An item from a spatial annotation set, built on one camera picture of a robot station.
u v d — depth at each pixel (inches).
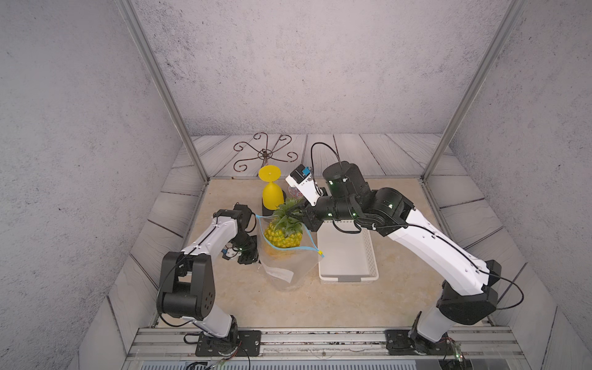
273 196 32.2
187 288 17.5
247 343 28.6
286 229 23.6
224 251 31.5
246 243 28.6
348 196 16.9
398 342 28.5
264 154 34.0
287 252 26.0
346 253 37.0
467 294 16.3
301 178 19.7
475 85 34.1
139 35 29.3
